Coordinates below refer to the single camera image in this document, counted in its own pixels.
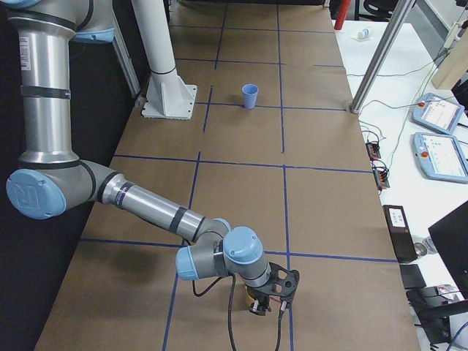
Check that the orange circuit board far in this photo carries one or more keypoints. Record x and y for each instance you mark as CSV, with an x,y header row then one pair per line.
x,y
373,150

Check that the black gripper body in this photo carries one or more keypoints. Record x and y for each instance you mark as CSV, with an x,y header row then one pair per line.
x,y
260,294

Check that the teach pendant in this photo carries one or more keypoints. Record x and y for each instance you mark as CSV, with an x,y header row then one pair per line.
x,y
437,113
439,157

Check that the black monitor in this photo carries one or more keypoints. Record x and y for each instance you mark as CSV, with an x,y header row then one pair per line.
x,y
449,236

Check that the black box with label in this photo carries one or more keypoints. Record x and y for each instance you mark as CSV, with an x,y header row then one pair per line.
x,y
399,231

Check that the blue ribbed cup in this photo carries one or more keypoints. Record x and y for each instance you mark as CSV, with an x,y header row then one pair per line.
x,y
250,92

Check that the upper teach pendant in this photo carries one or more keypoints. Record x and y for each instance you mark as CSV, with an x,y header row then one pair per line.
x,y
437,113

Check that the orange circuit board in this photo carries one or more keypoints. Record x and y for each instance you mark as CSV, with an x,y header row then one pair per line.
x,y
381,174
373,150

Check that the lower teach pendant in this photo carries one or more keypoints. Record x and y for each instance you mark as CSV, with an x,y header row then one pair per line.
x,y
439,157

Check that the aluminium frame post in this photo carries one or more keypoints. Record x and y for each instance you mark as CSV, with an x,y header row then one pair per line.
x,y
390,34

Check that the black camera mount wrist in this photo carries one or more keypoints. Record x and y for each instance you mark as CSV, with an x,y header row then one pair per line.
x,y
282,283

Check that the orange circuit board near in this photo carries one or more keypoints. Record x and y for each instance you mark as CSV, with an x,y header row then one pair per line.
x,y
381,174

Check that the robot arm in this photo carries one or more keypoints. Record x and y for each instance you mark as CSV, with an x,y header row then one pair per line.
x,y
52,178

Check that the white blue tube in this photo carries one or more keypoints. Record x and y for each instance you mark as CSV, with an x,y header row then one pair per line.
x,y
364,34

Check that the white camera mast base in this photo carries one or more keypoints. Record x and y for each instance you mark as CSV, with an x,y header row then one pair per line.
x,y
167,96

